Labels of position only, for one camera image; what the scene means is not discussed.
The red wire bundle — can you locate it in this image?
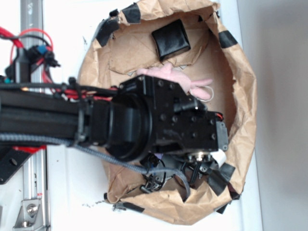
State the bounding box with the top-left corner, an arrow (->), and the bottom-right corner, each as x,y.
0,26 -> 114,102

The brown paper bag bin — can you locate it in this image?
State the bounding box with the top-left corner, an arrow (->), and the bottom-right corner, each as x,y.
78,0 -> 257,225

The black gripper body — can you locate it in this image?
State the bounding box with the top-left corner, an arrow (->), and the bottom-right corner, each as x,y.
141,150 -> 227,193

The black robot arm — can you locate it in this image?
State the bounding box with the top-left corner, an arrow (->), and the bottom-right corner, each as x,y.
0,75 -> 229,192

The pink plush bunny toy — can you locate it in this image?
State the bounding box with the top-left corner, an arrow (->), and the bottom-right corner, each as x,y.
136,63 -> 214,102

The metal corner bracket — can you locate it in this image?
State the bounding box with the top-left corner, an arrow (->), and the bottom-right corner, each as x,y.
13,199 -> 44,231

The black square pouch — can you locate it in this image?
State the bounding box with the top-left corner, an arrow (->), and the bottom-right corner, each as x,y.
151,19 -> 191,62

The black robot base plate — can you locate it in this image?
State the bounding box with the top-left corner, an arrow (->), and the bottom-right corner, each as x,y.
0,146 -> 33,185

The aluminium extrusion rail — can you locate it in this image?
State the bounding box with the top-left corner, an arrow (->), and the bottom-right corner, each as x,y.
20,0 -> 50,231

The grey braided cable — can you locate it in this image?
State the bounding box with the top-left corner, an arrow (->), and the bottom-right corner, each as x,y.
0,133 -> 191,202

